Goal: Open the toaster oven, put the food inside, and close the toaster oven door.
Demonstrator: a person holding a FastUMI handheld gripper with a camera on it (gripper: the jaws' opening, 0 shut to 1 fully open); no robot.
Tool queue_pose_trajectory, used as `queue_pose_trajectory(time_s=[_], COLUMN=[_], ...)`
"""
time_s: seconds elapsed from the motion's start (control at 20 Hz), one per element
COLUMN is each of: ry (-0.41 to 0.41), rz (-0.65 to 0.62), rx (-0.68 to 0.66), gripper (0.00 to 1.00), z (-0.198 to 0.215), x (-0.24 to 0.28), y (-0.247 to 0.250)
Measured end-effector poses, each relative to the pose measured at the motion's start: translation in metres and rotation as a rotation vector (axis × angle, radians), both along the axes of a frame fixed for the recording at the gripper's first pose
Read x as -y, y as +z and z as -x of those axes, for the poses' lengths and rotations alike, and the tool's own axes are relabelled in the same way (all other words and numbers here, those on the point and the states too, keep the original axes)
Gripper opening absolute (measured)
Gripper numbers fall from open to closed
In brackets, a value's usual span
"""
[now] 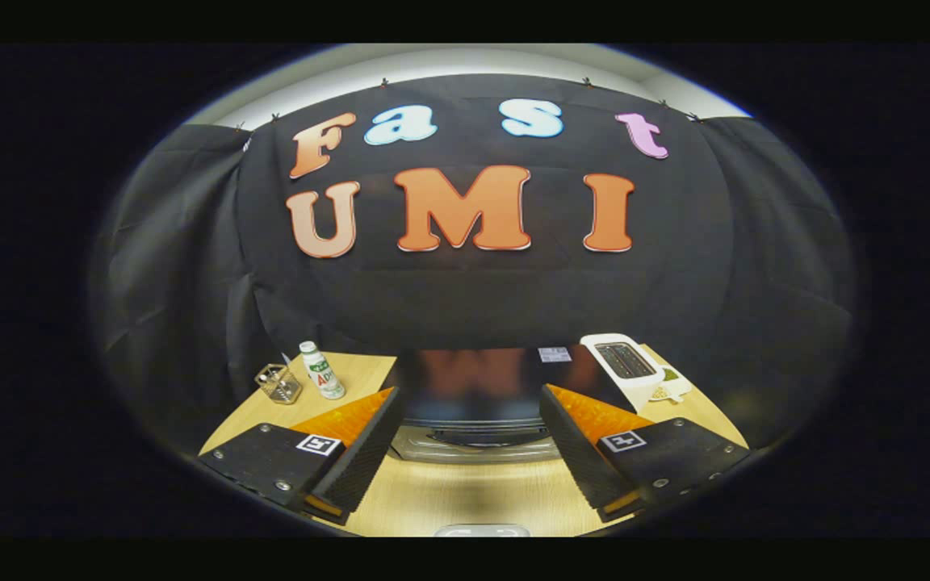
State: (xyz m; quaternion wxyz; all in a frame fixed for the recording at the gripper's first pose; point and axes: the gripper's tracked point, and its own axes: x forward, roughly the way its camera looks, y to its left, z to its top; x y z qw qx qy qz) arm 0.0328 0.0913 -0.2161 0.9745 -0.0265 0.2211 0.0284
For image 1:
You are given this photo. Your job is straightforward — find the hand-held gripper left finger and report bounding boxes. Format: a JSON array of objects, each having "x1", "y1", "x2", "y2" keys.
[{"x1": 197, "y1": 387, "x2": 403, "y2": 525}]

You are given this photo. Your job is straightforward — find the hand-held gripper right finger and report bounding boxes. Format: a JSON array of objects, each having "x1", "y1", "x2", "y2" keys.
[{"x1": 540, "y1": 384, "x2": 752, "y2": 523}]

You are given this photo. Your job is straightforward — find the black toaster oven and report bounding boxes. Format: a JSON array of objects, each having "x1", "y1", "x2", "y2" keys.
[{"x1": 388, "y1": 347, "x2": 635, "y2": 463}]

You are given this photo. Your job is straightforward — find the white pop-up toaster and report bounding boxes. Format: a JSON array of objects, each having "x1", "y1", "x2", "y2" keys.
[{"x1": 580, "y1": 333, "x2": 693, "y2": 414}]

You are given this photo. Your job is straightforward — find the white green label bottle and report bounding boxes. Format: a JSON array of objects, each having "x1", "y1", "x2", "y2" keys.
[{"x1": 299, "y1": 341, "x2": 346, "y2": 401}]

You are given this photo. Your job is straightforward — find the white oval plate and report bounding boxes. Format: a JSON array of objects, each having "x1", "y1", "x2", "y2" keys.
[{"x1": 434, "y1": 524, "x2": 532, "y2": 537}]

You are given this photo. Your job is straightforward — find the black backdrop cloth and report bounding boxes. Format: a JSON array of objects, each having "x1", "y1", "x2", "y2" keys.
[{"x1": 94, "y1": 74, "x2": 857, "y2": 453}]

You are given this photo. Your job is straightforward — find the wire mesh holder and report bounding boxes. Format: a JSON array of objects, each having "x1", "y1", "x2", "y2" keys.
[{"x1": 255, "y1": 363, "x2": 304, "y2": 405}]

